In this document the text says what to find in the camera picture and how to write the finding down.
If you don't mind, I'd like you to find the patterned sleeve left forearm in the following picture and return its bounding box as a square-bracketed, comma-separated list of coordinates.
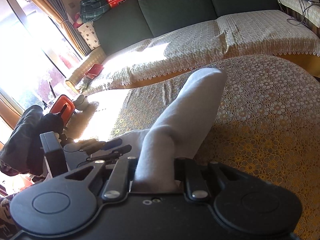
[0, 194, 18, 239]

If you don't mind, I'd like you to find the white bear pattern pillow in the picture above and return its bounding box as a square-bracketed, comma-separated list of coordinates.
[77, 22, 100, 50]

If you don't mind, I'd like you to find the green sofa with lace cover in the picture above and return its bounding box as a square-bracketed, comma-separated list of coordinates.
[66, 0, 319, 94]

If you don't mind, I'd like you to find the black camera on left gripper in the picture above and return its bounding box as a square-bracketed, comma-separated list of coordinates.
[40, 132, 68, 178]

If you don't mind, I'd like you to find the white printed sweatshirt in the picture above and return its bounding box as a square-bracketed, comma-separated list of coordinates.
[120, 68, 227, 193]

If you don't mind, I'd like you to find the green plaid blanket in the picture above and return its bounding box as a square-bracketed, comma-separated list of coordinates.
[80, 0, 111, 23]

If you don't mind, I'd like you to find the orange tissue box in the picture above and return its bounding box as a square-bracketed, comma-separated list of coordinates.
[49, 94, 75, 126]

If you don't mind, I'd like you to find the dark folded clothes pile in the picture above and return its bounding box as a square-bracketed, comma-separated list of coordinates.
[1, 105, 64, 176]

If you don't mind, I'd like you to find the armchair with yellow cover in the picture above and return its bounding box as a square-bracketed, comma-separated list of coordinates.
[278, 0, 319, 36]

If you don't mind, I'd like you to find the yellow grey curtain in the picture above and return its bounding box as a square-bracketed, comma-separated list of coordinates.
[32, 0, 91, 56]

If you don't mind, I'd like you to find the red booklet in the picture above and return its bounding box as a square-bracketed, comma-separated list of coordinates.
[85, 63, 104, 80]

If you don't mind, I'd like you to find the round table lace cloth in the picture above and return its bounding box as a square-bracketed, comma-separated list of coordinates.
[66, 55, 319, 239]

